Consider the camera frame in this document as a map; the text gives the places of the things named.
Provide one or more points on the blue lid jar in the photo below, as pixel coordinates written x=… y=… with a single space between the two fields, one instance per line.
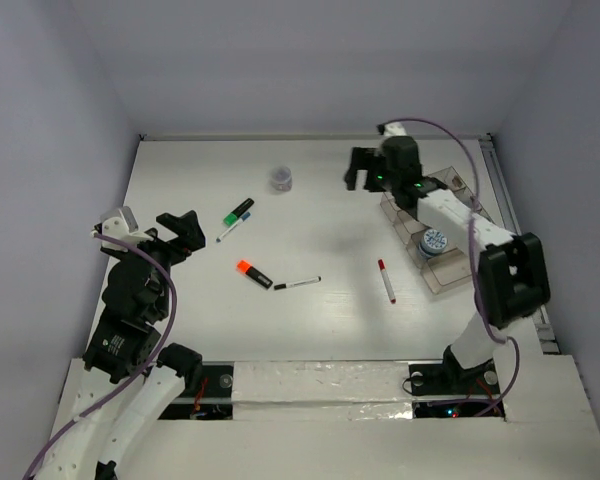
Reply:
x=432 y=244

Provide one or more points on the clear compartment organizer tray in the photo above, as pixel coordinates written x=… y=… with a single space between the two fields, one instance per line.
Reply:
x=443 y=266

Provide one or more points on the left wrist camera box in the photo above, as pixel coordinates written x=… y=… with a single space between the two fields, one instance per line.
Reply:
x=118 y=223

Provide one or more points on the blue white marker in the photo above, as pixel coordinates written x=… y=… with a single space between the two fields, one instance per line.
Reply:
x=232 y=227

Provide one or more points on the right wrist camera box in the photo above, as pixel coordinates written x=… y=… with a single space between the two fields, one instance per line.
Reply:
x=392 y=129

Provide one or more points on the orange black highlighter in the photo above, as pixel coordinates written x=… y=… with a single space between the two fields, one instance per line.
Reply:
x=254 y=274

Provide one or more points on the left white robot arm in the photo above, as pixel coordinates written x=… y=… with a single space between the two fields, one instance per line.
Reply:
x=130 y=372

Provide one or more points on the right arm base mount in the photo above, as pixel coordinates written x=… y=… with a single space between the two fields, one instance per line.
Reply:
x=437 y=392

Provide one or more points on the green black highlighter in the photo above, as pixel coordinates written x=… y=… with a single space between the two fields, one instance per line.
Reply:
x=238 y=211

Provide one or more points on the purple clip jar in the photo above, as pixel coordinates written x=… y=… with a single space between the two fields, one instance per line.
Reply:
x=281 y=179

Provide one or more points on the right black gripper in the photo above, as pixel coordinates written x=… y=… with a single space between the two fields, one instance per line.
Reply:
x=364 y=158

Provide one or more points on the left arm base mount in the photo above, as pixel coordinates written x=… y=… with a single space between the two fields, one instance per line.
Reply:
x=210 y=400

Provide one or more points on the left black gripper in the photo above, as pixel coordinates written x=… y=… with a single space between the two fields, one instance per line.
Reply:
x=190 y=238

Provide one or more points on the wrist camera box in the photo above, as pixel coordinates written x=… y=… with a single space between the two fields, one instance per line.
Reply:
x=118 y=223
x=392 y=129

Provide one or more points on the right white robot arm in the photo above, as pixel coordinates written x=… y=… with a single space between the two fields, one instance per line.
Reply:
x=508 y=270

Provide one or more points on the red white marker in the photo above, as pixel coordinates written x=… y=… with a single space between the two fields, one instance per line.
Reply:
x=387 y=282

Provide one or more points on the black white marker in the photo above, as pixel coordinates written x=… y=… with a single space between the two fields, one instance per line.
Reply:
x=297 y=283

